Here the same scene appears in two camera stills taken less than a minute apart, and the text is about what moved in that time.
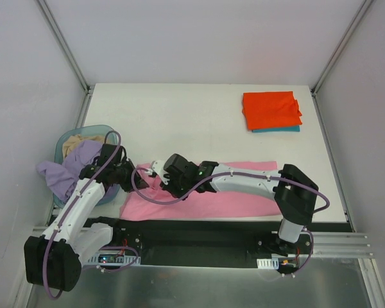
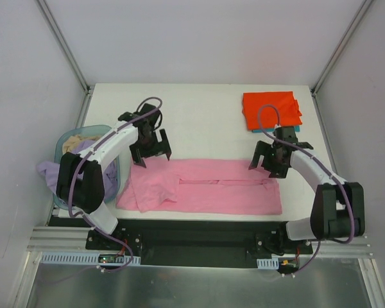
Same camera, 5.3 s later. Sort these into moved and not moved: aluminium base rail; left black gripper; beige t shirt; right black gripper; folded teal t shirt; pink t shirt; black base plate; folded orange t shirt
Moved: left black gripper; right black gripper; pink t shirt
Not moved: folded orange t shirt; black base plate; beige t shirt; aluminium base rail; folded teal t shirt
